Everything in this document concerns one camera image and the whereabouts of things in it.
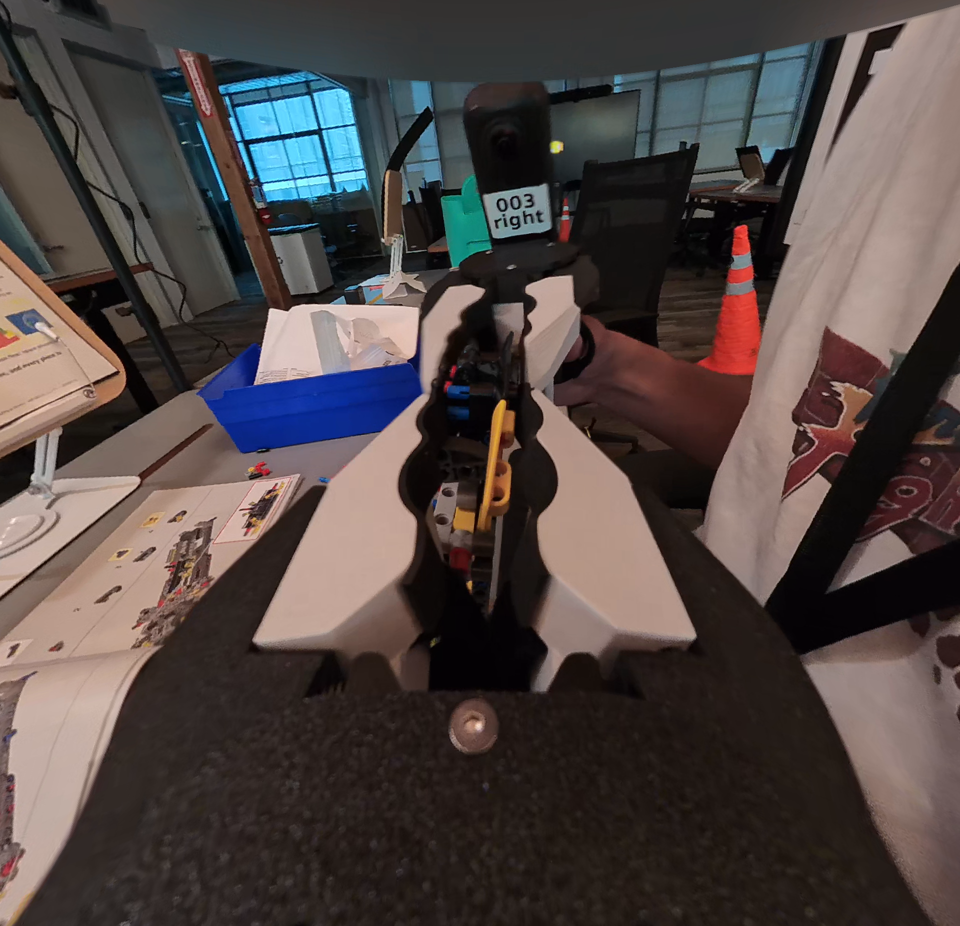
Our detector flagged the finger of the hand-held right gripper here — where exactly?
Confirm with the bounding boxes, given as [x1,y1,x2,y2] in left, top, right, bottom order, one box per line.
[523,275,585,389]
[420,283,494,392]

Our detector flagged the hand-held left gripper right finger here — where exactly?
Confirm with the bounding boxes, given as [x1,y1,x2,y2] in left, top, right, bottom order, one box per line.
[495,393,699,693]

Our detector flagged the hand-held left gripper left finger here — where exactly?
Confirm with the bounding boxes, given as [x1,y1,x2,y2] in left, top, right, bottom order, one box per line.
[253,397,490,693]

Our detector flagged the lego car chassis model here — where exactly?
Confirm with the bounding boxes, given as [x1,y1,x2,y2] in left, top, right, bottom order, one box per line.
[427,333,526,620]

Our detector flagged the yellow thin lego beam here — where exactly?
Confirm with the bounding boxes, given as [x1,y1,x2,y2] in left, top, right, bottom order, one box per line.
[480,399,519,530]

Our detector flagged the person's right forearm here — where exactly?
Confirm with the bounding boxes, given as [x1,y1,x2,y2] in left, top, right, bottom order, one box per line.
[615,344,755,470]

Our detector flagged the scattered small lego pins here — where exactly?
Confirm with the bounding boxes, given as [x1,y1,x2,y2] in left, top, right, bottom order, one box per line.
[246,461,331,485]

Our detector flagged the lego instruction booklet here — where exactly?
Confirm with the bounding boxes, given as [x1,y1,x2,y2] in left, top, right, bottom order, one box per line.
[0,474,303,912]

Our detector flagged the person's right hand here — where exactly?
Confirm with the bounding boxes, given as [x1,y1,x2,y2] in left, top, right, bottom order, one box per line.
[556,318,642,411]

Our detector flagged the teal felt bag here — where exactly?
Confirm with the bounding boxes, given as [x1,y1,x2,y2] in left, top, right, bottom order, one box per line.
[440,174,492,269]

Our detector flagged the black mesh office chair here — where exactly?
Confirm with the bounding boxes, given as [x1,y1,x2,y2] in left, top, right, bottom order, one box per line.
[570,143,700,346]

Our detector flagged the black wooden desk lamp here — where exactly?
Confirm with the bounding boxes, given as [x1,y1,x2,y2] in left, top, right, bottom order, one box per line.
[381,107,436,297]

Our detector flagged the white paper bags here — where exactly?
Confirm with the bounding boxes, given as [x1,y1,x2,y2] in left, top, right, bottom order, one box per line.
[253,305,421,386]

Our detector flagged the blue plastic bin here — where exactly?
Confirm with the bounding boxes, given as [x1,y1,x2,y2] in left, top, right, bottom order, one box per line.
[197,342,423,453]

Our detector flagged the white cabinet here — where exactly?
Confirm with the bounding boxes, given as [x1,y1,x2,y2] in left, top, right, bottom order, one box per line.
[268,223,335,297]

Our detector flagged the large orange traffic cone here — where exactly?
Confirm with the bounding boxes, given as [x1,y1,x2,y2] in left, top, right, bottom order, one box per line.
[697,224,762,376]

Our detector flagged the paned window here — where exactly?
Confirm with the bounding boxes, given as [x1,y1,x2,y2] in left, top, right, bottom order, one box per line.
[225,86,369,201]

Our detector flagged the background office desk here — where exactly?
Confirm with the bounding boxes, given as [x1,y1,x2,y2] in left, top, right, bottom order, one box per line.
[686,178,789,207]

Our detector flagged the black white marker sign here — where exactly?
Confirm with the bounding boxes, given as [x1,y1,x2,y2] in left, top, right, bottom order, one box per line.
[783,22,912,248]

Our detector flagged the printed instruction sheet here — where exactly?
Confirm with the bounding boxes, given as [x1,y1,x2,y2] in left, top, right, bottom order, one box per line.
[0,258,120,428]

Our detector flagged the black pole stand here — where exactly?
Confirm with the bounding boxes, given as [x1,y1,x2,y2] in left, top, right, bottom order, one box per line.
[0,18,189,395]

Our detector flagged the wall television screen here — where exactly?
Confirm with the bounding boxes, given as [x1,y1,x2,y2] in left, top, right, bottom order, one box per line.
[551,89,642,185]

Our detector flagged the wooden post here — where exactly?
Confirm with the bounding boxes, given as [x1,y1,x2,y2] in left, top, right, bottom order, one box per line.
[176,48,292,311]

